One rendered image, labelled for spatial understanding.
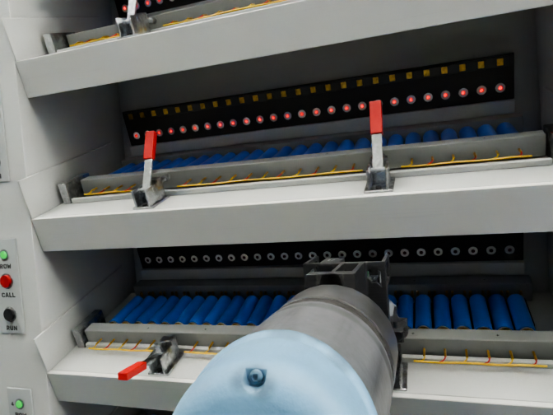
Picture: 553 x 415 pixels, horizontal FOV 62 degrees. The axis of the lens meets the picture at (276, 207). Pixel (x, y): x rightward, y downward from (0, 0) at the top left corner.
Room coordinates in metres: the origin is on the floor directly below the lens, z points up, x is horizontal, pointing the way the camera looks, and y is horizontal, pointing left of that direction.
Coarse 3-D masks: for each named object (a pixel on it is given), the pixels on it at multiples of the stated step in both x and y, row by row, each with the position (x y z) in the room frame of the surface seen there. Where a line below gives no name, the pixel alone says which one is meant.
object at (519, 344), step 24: (96, 336) 0.61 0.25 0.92; (120, 336) 0.60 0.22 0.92; (144, 336) 0.58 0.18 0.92; (192, 336) 0.56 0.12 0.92; (216, 336) 0.55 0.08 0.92; (240, 336) 0.54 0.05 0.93; (408, 336) 0.48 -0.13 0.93; (432, 336) 0.48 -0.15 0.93; (456, 336) 0.47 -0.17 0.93; (480, 336) 0.46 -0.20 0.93; (504, 336) 0.46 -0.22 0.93; (528, 336) 0.45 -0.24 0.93; (552, 336) 0.44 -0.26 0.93
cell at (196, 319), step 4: (208, 296) 0.65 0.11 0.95; (212, 296) 0.65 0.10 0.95; (208, 300) 0.64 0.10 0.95; (212, 300) 0.64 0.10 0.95; (216, 300) 0.65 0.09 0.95; (204, 304) 0.63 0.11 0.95; (208, 304) 0.63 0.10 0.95; (212, 304) 0.63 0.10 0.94; (200, 308) 0.62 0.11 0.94; (204, 308) 0.62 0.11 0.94; (208, 308) 0.62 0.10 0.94; (196, 312) 0.61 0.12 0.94; (200, 312) 0.61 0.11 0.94; (204, 312) 0.61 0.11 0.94; (208, 312) 0.62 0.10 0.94; (196, 316) 0.60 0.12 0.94; (200, 316) 0.60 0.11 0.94; (204, 316) 0.61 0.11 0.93; (192, 320) 0.59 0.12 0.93; (196, 320) 0.60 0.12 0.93; (200, 320) 0.60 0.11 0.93
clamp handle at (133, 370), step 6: (156, 348) 0.53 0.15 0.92; (156, 354) 0.53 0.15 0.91; (162, 354) 0.53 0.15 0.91; (144, 360) 0.51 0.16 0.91; (150, 360) 0.51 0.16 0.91; (156, 360) 0.52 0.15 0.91; (132, 366) 0.49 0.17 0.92; (138, 366) 0.49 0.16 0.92; (144, 366) 0.50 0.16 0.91; (120, 372) 0.47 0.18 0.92; (126, 372) 0.47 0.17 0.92; (132, 372) 0.48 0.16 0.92; (138, 372) 0.49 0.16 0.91; (120, 378) 0.47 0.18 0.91; (126, 378) 0.47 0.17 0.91
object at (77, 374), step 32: (96, 288) 0.67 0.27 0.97; (128, 288) 0.74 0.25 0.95; (64, 320) 0.61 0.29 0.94; (96, 320) 0.64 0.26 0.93; (544, 320) 0.50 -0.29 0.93; (64, 352) 0.60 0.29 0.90; (96, 352) 0.60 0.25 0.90; (128, 352) 0.59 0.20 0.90; (64, 384) 0.57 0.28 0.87; (96, 384) 0.56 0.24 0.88; (128, 384) 0.54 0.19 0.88; (160, 384) 0.52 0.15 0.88; (416, 384) 0.45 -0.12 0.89; (448, 384) 0.44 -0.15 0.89; (480, 384) 0.43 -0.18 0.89; (512, 384) 0.43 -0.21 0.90; (544, 384) 0.42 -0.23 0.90
